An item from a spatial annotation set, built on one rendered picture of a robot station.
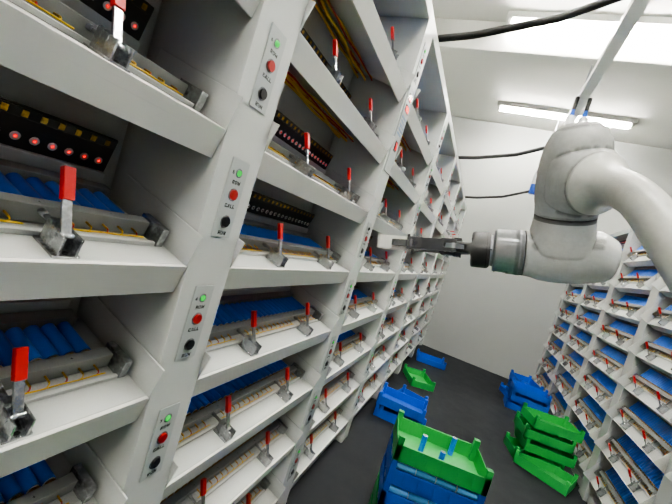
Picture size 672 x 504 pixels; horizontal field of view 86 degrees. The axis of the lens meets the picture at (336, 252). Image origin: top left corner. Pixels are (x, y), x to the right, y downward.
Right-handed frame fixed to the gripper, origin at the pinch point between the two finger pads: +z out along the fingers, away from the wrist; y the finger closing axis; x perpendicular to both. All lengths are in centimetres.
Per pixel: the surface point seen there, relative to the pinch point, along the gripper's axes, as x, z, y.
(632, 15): 118, -71, 109
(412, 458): -65, -4, 39
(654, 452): -74, -97, 125
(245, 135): 11.6, 15.9, -36.1
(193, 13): 29, 25, -40
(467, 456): -71, -20, 63
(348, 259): -4.3, 21.2, 29.8
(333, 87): 29.7, 12.4, -14.4
